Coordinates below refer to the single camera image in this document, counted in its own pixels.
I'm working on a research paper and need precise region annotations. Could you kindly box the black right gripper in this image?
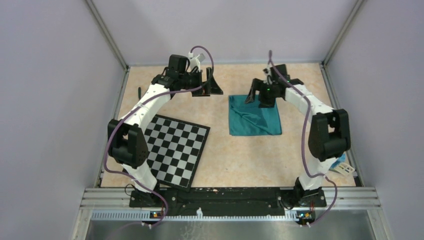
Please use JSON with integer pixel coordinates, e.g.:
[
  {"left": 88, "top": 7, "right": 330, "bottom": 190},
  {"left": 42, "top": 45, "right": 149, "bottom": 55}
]
[{"left": 244, "top": 78, "right": 280, "bottom": 109}]

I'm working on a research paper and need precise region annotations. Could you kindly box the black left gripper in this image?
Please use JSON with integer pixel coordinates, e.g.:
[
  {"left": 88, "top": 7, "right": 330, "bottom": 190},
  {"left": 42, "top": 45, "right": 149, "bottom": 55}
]
[{"left": 178, "top": 67, "right": 223, "bottom": 97}]

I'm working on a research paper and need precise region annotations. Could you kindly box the teal cloth napkin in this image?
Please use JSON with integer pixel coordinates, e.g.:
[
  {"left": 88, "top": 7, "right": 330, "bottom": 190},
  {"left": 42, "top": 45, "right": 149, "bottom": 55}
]
[{"left": 228, "top": 95, "right": 283, "bottom": 137}]

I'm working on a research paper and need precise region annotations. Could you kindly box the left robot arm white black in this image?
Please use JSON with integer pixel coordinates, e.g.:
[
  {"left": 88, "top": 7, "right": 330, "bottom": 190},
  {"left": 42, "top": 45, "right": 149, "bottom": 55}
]
[{"left": 106, "top": 52, "right": 224, "bottom": 207}]

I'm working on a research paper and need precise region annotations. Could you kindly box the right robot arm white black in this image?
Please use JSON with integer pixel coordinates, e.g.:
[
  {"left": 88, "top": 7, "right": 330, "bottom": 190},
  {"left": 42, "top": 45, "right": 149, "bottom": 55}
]
[{"left": 244, "top": 63, "right": 351, "bottom": 206}]

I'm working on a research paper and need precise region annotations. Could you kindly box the black white checkerboard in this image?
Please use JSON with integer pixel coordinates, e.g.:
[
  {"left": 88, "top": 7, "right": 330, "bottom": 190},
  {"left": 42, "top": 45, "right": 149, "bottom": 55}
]
[{"left": 144, "top": 114, "right": 211, "bottom": 192}]

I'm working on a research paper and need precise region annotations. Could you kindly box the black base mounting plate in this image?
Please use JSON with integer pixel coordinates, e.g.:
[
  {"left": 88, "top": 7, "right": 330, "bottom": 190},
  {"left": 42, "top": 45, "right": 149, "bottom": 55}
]
[{"left": 129, "top": 187, "right": 328, "bottom": 209}]

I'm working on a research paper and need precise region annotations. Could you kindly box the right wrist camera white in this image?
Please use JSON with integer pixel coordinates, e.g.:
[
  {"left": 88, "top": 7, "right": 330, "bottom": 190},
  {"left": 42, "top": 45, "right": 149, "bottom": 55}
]
[{"left": 263, "top": 68, "right": 273, "bottom": 85}]

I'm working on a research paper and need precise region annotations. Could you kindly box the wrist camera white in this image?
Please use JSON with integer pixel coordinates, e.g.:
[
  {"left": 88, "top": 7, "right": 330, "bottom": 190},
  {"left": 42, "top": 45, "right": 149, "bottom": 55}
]
[
  {"left": 188, "top": 52, "right": 206, "bottom": 72},
  {"left": 263, "top": 68, "right": 273, "bottom": 85}
]

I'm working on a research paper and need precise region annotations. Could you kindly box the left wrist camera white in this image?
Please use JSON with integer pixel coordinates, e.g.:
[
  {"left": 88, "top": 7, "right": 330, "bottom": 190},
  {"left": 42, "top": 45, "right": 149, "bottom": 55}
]
[{"left": 188, "top": 52, "right": 206, "bottom": 72}]

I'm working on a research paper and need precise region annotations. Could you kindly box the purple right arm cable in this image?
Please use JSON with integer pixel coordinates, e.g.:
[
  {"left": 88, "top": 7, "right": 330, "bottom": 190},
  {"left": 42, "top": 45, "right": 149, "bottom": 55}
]
[{"left": 267, "top": 50, "right": 338, "bottom": 228}]

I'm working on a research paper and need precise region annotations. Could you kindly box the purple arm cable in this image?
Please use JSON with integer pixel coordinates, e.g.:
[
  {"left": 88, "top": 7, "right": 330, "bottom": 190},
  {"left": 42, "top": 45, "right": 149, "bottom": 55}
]
[
  {"left": 103, "top": 45, "right": 215, "bottom": 229},
  {"left": 267, "top": 50, "right": 338, "bottom": 228}
]

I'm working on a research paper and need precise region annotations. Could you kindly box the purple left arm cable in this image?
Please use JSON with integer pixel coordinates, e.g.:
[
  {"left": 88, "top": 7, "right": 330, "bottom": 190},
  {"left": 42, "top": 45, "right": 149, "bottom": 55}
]
[{"left": 103, "top": 45, "right": 215, "bottom": 229}]

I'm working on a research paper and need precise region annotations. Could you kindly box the aluminium front rail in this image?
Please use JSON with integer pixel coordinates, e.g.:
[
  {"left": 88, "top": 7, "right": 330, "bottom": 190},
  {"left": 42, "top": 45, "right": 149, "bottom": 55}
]
[{"left": 72, "top": 187, "right": 393, "bottom": 240}]

